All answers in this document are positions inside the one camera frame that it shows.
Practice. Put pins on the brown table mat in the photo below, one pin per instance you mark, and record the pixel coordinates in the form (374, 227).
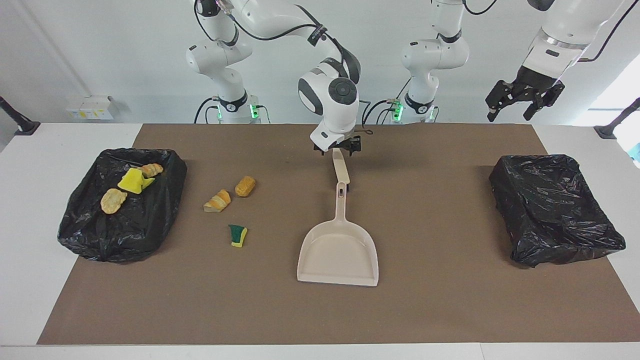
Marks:
(320, 320)

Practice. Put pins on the black bag lined bin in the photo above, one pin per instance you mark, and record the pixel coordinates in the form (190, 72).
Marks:
(550, 210)
(120, 235)

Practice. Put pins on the teal object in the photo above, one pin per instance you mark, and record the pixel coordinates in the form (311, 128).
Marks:
(636, 151)

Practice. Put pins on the white wall socket box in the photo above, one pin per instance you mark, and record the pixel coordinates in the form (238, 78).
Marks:
(90, 107)

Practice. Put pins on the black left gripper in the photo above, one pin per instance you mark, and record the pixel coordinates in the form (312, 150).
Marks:
(540, 82)

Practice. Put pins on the green yellow sponge piece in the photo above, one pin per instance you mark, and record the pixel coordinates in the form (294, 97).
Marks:
(238, 236)

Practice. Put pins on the beige toy cookie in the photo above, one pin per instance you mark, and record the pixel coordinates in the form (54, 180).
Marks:
(114, 201)

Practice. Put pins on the beige hand brush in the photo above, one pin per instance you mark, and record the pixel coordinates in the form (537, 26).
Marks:
(341, 167)

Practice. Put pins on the black camera stand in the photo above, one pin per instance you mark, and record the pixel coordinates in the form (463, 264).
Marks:
(607, 131)
(25, 127)

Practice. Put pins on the brown toy bread roll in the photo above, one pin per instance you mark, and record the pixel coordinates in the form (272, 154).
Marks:
(245, 186)

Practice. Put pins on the large yellow sponge piece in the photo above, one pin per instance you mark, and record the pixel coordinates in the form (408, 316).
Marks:
(131, 181)

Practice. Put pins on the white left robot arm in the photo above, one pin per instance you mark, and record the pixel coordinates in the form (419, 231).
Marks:
(435, 55)

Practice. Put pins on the orange striped toy croissant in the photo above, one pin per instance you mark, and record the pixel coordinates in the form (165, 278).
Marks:
(218, 201)

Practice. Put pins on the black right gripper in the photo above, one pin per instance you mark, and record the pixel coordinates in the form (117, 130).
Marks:
(345, 144)

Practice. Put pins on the pale toy pastry chunk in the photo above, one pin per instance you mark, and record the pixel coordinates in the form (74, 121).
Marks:
(152, 170)

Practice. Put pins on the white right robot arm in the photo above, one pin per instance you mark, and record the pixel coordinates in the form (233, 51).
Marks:
(340, 115)

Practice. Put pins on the small yellow green sponge wedge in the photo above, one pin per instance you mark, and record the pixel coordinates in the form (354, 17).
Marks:
(148, 183)

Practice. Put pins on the beige plastic dustpan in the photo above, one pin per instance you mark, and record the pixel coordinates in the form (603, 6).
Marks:
(337, 255)

